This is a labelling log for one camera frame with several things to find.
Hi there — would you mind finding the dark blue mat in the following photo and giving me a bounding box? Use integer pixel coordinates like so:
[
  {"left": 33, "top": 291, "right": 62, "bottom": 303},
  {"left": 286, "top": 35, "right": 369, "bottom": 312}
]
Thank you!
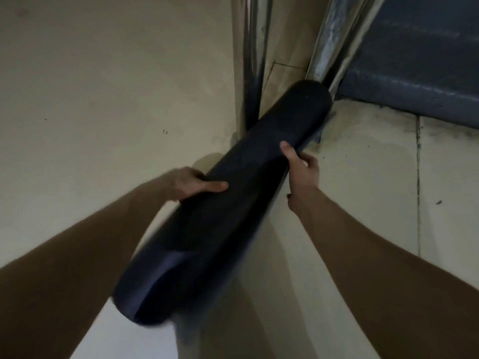
[{"left": 112, "top": 80, "right": 334, "bottom": 326}]

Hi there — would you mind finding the person's right hand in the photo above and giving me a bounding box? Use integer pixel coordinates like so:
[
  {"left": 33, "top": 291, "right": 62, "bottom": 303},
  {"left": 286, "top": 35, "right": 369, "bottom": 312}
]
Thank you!
[{"left": 280, "top": 141, "right": 320, "bottom": 215}]

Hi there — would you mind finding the person's left hand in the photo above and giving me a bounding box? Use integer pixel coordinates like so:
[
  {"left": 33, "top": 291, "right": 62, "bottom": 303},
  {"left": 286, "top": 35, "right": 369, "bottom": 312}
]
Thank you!
[{"left": 163, "top": 167, "right": 229, "bottom": 202}]

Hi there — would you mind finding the person's right forearm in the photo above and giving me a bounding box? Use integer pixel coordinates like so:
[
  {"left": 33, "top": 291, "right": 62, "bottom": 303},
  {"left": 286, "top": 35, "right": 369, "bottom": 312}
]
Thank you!
[{"left": 296, "top": 185, "right": 479, "bottom": 359}]

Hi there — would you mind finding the dark blue mattress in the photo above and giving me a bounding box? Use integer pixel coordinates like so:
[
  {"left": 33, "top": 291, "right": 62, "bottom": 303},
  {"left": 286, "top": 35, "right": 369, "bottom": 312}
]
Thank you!
[{"left": 336, "top": 0, "right": 479, "bottom": 130}]

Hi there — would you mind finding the person's left forearm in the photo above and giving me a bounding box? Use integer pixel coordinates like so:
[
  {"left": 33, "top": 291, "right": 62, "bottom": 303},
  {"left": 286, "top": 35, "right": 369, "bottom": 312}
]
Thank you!
[{"left": 0, "top": 174, "right": 179, "bottom": 359}]

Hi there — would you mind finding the slanted shiny metal pipe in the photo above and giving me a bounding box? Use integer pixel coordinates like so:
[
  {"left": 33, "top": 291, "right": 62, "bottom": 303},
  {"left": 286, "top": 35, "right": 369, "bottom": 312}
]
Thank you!
[{"left": 305, "top": 0, "right": 388, "bottom": 94}]

